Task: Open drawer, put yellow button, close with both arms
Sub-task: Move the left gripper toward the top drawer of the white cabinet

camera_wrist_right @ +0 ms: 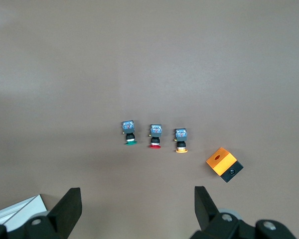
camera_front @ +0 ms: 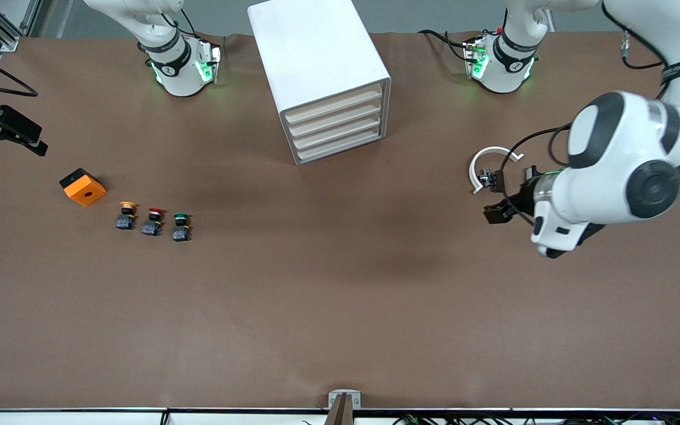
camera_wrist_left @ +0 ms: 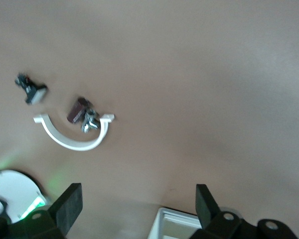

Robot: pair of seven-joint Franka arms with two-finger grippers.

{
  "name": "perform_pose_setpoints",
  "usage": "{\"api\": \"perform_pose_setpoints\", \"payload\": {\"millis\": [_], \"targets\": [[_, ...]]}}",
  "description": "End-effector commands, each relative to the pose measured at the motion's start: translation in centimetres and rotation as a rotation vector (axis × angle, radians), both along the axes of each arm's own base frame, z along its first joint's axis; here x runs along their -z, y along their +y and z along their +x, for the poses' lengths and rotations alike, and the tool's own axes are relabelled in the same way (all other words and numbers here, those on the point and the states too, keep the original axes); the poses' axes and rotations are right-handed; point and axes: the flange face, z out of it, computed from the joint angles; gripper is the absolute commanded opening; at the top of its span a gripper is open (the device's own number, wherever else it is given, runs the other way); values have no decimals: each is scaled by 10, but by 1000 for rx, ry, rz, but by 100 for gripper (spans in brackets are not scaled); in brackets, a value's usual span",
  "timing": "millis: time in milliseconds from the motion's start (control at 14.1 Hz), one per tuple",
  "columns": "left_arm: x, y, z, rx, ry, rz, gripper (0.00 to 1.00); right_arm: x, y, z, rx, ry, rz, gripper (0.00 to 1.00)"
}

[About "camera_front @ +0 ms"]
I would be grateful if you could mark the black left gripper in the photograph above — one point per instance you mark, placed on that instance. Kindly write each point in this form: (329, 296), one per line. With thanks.
(523, 199)

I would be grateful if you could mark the yellow push button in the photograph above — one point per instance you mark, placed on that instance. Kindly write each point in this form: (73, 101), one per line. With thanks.
(126, 219)

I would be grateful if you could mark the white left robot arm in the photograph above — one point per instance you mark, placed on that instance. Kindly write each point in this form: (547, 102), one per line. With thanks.
(611, 147)

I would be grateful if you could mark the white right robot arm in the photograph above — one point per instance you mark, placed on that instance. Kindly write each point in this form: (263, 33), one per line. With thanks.
(180, 77)

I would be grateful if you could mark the orange and black button box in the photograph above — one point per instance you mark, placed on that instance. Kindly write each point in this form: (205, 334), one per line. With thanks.
(85, 190)

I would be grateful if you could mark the red push button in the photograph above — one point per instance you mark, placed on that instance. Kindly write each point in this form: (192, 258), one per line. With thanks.
(152, 225)

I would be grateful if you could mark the green push button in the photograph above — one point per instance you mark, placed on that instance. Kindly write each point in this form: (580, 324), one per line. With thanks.
(180, 231)

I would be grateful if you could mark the small dark brown component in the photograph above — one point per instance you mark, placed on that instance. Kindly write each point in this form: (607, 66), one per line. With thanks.
(495, 180)

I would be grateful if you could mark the small black component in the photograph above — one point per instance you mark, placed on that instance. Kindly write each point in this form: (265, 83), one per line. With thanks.
(530, 172)

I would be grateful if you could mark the white curved plastic part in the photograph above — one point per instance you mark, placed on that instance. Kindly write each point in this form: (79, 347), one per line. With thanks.
(493, 150)

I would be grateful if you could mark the brown table cover mat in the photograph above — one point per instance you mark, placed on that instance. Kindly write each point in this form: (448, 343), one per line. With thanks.
(340, 295)

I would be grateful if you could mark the aluminium frame profile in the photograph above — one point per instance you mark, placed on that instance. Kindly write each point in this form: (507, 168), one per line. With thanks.
(8, 41)

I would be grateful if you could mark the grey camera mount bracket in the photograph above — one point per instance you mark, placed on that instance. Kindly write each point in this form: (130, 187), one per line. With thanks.
(345, 401)

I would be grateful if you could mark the white table edge rail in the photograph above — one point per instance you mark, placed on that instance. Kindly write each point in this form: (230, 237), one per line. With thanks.
(80, 418)

